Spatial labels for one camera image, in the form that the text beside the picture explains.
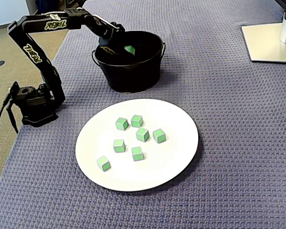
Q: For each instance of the black robot arm with stickers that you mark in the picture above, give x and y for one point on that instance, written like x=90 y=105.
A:
x=50 y=78

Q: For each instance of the green cube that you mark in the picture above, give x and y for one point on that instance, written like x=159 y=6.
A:
x=159 y=136
x=119 y=146
x=103 y=163
x=129 y=49
x=142 y=134
x=122 y=124
x=137 y=154
x=136 y=121

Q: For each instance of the black floor outlet disc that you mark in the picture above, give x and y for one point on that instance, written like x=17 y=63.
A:
x=0 y=63

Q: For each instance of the white wall panel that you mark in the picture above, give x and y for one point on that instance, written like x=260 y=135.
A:
x=7 y=12

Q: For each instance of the blue bin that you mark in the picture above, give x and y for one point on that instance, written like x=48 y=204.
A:
x=47 y=6

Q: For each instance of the blue-grey woven table cloth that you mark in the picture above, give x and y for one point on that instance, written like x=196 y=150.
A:
x=228 y=143

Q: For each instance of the white monitor stand base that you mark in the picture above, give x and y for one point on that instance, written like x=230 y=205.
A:
x=264 y=43

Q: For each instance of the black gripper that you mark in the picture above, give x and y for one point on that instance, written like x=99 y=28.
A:
x=108 y=42

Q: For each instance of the white round plate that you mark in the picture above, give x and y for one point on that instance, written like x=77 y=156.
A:
x=169 y=155

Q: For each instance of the black metal bucket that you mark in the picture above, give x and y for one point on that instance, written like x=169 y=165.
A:
x=133 y=76

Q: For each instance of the dark chair frame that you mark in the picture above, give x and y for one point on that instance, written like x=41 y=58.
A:
x=71 y=3

